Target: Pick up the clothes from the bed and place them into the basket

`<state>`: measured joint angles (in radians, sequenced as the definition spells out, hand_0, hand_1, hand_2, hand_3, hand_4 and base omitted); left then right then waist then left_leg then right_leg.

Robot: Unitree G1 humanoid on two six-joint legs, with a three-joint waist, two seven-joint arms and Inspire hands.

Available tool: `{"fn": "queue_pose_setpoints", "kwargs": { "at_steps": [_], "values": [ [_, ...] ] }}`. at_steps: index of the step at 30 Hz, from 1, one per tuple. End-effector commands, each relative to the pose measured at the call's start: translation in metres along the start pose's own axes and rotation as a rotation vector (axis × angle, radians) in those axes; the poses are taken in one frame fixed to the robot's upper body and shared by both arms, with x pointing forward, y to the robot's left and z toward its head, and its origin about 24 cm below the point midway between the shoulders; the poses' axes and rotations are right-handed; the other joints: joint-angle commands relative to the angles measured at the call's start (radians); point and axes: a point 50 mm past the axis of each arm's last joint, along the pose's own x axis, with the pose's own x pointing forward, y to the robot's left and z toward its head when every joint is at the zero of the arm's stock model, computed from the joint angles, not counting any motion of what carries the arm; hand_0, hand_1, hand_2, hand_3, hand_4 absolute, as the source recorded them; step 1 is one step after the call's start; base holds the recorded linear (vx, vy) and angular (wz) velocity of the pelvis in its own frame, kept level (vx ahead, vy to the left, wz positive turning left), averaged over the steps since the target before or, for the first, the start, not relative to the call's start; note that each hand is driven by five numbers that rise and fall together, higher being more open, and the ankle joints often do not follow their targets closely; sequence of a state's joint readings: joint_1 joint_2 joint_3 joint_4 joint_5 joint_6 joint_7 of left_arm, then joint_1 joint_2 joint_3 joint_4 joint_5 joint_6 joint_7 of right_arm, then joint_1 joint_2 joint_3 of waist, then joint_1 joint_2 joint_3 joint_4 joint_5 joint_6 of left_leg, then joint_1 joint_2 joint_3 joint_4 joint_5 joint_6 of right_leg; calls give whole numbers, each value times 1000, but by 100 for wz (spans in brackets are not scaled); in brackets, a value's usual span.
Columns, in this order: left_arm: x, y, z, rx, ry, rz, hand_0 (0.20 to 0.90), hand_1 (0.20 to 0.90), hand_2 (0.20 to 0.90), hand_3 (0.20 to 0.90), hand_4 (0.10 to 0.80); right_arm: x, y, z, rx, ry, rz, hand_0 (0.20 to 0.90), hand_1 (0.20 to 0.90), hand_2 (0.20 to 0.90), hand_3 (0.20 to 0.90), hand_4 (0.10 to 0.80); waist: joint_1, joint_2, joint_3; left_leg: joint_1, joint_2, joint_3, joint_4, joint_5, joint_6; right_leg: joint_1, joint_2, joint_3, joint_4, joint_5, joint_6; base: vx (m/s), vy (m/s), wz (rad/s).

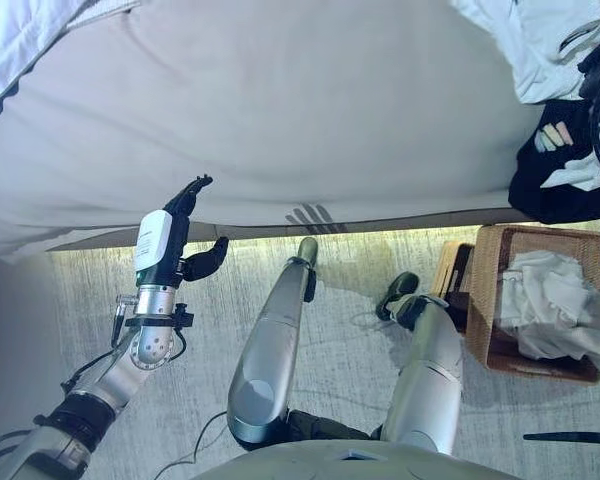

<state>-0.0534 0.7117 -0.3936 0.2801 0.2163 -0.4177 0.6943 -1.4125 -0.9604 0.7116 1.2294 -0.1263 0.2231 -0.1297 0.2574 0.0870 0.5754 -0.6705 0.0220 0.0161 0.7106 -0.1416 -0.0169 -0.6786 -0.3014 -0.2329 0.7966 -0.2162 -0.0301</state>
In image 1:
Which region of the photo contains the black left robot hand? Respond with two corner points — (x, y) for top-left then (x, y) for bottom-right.
(133, 174), (230, 289)

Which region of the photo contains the white garment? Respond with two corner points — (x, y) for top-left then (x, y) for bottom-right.
(449, 0), (600, 192)

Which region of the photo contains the beige white shirt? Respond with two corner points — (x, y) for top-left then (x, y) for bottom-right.
(494, 249), (600, 362)

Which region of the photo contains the bed with grey sheet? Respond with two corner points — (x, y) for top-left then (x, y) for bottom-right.
(0, 0), (600, 262)

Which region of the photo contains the brown wicker basket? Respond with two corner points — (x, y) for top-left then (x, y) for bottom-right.
(467, 224), (600, 387)

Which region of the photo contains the silver left robot leg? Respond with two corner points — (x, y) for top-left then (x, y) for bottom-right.
(226, 237), (322, 447)

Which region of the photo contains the silver robot leg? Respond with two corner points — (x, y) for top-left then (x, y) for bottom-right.
(376, 272), (465, 457)
(226, 237), (322, 447)

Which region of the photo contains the grey patterned rug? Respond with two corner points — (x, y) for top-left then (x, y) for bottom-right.
(47, 224), (600, 480)

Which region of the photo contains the light woven tray dark inside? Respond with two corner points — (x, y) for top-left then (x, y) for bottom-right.
(431, 241), (477, 334)

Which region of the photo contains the white duvet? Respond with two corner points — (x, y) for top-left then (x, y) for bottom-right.
(0, 0), (142, 114)

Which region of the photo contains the grey robot torso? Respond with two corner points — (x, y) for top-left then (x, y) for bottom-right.
(189, 439), (522, 480)

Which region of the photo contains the silver right robot leg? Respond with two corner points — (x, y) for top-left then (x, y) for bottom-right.
(376, 272), (465, 457)

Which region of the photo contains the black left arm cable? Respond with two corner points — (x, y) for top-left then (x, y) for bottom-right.
(110, 293), (197, 362)

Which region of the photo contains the thin black floor cable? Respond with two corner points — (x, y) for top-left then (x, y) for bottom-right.
(154, 411), (232, 477)

